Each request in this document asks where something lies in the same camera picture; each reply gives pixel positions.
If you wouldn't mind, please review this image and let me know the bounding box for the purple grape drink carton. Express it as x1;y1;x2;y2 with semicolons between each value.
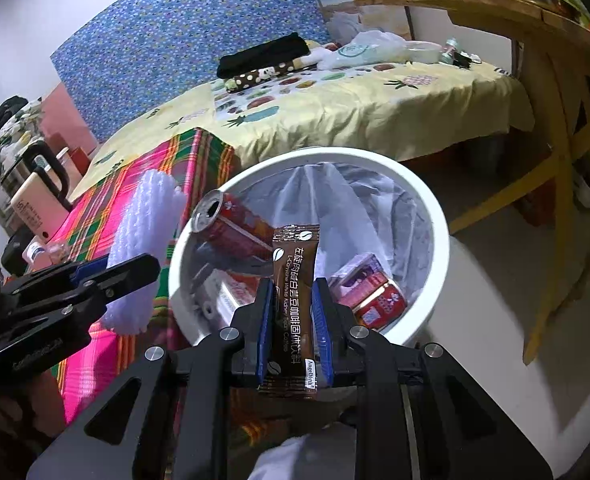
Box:
329;252;388;307

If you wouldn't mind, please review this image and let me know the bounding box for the brown coffee sachet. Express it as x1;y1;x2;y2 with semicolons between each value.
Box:
259;224;320;398

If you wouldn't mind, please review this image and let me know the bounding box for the strawberry milk carton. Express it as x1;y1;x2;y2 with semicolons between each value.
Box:
195;269;260;330

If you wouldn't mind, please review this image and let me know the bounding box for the white blue yogurt cup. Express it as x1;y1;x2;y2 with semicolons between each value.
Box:
22;240;52;271

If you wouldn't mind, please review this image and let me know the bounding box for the red drink can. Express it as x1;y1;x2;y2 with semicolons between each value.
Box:
191;188;274;261

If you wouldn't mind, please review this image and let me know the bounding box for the white round trash bin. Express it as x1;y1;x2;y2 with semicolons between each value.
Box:
169;148;449;346

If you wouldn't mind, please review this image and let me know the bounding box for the left hand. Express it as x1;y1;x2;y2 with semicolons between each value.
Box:
0;370;67;453

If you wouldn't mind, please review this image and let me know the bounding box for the crushed cartoon red can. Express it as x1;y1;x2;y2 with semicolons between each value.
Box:
338;272;407;330

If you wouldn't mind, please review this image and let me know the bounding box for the pink thermos box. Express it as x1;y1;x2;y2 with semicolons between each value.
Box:
10;172;69;243

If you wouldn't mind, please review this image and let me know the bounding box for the black steel electric kettle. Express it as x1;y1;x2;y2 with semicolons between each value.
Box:
0;140;72;211

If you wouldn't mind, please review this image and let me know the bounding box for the plaid pink green tablecloth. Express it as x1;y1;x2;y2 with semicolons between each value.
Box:
55;128;234;422

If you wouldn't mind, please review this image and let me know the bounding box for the polka dot brown cloth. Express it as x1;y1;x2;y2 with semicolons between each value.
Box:
223;58;317;93

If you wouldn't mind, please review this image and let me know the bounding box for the yellow pineapple bed sheet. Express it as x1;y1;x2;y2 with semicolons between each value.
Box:
72;61;535;197

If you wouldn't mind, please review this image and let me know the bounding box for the blue floral mattress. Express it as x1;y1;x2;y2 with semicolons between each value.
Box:
51;0;330;141

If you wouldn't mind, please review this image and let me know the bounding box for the black folded cloth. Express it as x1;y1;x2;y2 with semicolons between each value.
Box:
216;32;310;79

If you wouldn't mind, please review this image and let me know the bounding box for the white plastic bag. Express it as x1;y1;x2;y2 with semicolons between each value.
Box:
317;30;408;70

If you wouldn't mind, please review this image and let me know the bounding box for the small bottle on bed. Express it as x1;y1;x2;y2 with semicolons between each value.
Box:
439;38;482;70

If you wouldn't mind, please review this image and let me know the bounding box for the wooden round table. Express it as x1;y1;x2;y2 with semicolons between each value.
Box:
372;0;590;364

